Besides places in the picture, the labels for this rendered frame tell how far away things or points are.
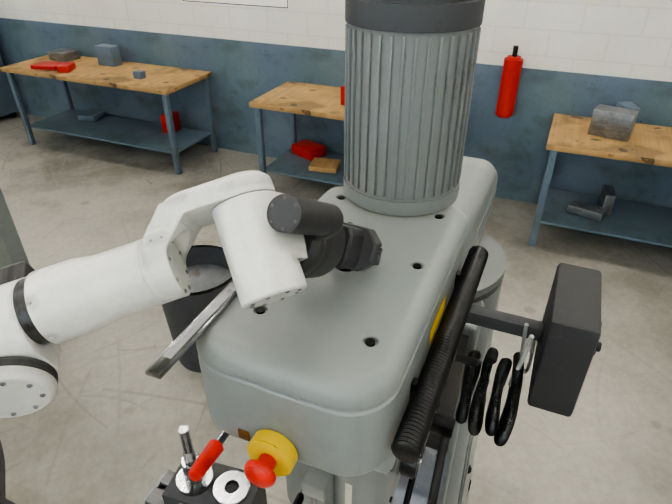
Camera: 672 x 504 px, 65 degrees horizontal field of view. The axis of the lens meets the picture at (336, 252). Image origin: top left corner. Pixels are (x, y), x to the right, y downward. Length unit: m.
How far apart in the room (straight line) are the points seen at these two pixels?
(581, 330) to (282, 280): 0.61
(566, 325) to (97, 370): 2.95
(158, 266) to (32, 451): 2.79
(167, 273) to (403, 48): 0.45
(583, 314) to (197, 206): 0.71
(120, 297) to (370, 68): 0.47
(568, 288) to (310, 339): 0.58
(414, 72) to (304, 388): 0.45
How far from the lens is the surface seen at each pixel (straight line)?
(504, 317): 1.09
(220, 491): 1.42
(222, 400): 0.67
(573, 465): 3.05
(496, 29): 4.87
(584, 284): 1.08
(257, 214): 0.49
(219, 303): 0.67
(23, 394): 0.57
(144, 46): 6.55
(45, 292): 0.53
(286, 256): 0.48
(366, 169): 0.84
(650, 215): 4.97
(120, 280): 0.51
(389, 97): 0.78
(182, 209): 0.50
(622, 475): 3.11
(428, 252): 0.77
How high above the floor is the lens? 2.30
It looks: 33 degrees down
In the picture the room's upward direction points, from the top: straight up
